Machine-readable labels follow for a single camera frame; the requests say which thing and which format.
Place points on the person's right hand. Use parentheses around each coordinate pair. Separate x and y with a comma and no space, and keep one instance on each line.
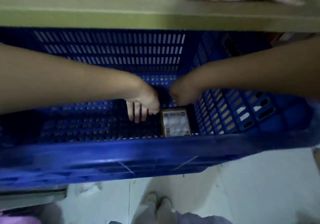
(185,93)

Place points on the person's left hand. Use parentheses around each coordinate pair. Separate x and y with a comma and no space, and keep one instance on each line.
(147,101)

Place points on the cardboard box with shipping label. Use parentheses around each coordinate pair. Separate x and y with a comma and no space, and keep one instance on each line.
(176,123)

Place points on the blue plastic crate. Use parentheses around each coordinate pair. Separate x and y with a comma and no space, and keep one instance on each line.
(125,156)

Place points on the person's left forearm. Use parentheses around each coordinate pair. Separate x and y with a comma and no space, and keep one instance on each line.
(62,81)

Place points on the person's right forearm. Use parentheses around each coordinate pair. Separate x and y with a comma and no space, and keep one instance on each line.
(262,71)

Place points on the person's grey trousers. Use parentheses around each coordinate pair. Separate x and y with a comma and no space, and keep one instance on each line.
(180,218)

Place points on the light grey shoe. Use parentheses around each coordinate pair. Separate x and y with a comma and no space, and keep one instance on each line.
(151,201)
(165,205)

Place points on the wooden shelf board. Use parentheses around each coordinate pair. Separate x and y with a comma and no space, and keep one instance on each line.
(75,8)

